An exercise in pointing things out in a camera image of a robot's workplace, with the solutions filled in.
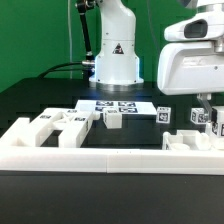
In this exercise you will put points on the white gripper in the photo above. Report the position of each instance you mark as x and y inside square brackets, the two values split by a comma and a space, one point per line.
[191, 68]

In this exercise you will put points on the white chair seat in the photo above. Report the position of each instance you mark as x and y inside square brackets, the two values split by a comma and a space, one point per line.
[186, 140]

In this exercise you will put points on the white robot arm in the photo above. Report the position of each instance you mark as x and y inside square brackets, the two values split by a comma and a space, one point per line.
[117, 66]

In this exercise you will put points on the white base tag plate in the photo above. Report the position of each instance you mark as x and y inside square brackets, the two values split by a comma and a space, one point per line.
[124, 107]

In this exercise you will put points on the white U-shaped obstacle fence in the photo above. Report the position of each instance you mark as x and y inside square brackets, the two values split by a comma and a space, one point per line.
[14, 157]

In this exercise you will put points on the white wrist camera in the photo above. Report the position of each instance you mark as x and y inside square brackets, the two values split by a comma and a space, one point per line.
[203, 26]

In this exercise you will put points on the white chair back frame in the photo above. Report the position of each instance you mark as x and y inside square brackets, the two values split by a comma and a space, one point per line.
[73, 126]

